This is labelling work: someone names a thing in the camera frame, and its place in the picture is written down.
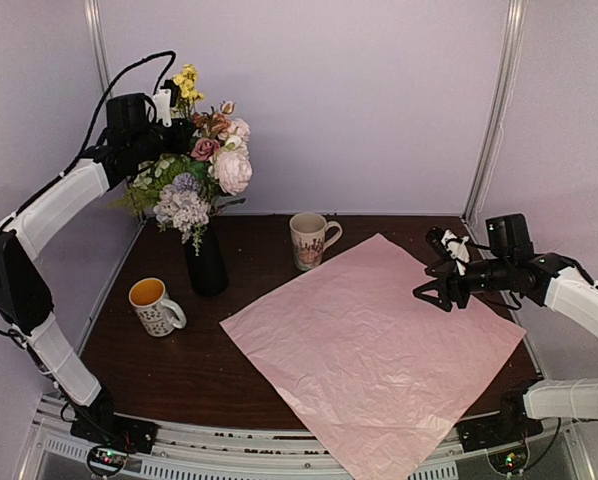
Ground right aluminium frame post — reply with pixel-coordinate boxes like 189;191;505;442
463;0;527;227

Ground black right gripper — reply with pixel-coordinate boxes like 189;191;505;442
413;256;513;312

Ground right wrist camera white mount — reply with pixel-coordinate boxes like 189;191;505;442
425;227;471;276

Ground white vented front rail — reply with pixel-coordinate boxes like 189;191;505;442
15;395;595;479

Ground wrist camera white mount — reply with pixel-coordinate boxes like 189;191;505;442
152;79;180;127
425;227;471;276

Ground mauve and white flower stem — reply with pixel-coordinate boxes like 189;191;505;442
190;134;249;165

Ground orange brown flower stem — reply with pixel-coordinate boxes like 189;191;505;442
189;102;234;141

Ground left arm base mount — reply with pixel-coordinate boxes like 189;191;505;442
66;387;158;479

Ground yellow small flower bunch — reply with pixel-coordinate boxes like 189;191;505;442
171;63;205;118

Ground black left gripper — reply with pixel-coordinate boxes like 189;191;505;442
131;117;197;163

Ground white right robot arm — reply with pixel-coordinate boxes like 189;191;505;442
413;213;598;442

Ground black tall vase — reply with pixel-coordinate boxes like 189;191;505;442
183;223;229;297

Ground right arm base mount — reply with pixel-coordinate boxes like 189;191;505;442
457;380;553;478

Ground pink tissue wrapping sheet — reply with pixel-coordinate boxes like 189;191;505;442
222;235;525;479

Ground floral mug yellow inside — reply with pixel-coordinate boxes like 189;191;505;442
128;277;187;338

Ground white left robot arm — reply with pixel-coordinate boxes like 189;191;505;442
0;88;192;407

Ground blue white hydrangea bunch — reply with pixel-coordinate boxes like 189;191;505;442
152;173;211;256

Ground white green hydrangea bunch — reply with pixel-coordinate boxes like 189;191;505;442
109;154;192;217

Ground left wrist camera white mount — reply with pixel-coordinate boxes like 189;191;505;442
152;79;180;127

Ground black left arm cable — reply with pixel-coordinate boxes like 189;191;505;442
58;49;178;176

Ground left aluminium frame post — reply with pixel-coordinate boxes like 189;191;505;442
83;0;148;226

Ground aluminium frame post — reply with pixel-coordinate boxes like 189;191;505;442
83;0;148;226
463;0;527;227

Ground cream printed mug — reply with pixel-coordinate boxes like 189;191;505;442
289;212;343;271

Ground large pale pink peony stem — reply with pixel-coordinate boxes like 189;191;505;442
209;147;253;196

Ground pink rose stem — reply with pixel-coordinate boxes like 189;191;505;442
217;101;251;147

